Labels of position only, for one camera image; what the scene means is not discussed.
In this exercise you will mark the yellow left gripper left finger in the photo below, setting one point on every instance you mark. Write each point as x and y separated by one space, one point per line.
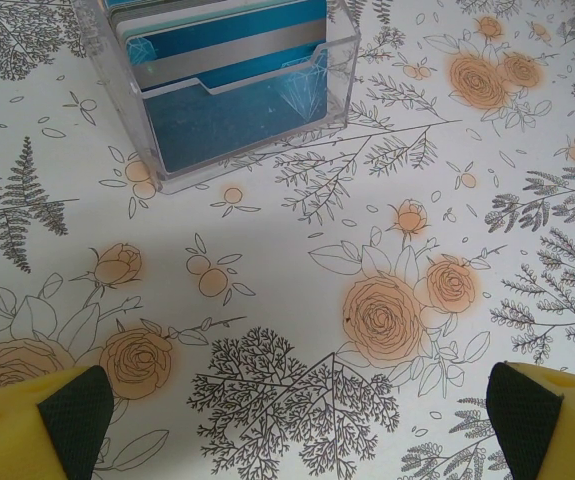
12 430

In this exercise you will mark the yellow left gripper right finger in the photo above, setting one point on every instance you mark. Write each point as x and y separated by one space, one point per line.
557 430

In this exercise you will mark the pale blue card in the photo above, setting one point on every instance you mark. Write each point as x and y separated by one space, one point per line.
207 14

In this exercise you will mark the clear acrylic card box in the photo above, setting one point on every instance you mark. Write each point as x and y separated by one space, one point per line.
338 75

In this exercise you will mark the floral patterned table cover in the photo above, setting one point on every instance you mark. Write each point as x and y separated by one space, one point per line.
287 260

